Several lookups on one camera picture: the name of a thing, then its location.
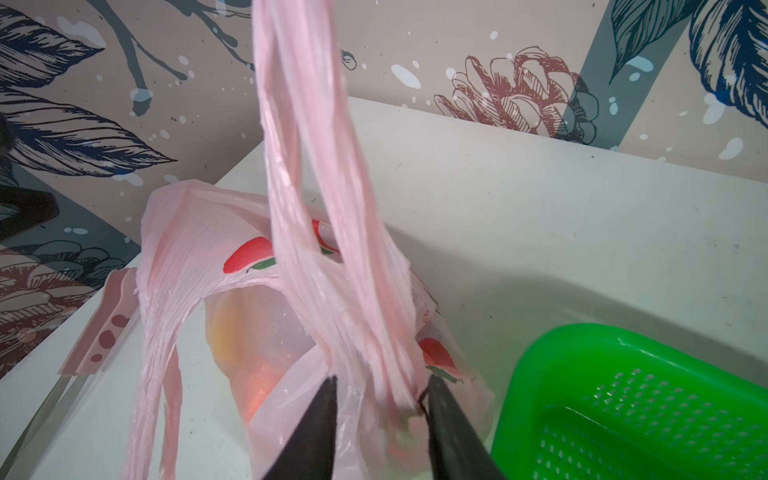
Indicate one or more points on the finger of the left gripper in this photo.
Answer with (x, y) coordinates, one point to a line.
(21, 209)

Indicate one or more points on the pink plastic bag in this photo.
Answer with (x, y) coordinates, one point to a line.
(318, 238)

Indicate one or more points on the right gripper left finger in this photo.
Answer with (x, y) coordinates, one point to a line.
(309, 453)

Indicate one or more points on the orange fruit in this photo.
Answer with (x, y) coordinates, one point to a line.
(255, 337)

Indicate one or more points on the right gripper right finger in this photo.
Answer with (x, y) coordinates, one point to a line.
(455, 450)

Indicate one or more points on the green plastic basket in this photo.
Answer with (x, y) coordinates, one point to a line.
(590, 401)

